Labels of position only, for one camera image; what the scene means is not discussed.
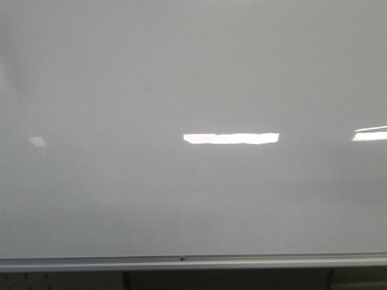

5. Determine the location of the white whiteboard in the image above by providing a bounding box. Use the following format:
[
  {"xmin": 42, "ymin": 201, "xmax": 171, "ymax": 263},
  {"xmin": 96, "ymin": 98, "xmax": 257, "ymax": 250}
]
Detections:
[{"xmin": 1, "ymin": 1, "xmax": 386, "ymax": 258}]

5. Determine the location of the aluminium marker tray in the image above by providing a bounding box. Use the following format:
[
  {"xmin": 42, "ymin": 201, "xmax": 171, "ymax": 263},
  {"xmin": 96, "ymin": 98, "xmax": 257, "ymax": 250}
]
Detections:
[{"xmin": 1, "ymin": 252, "xmax": 386, "ymax": 272}]

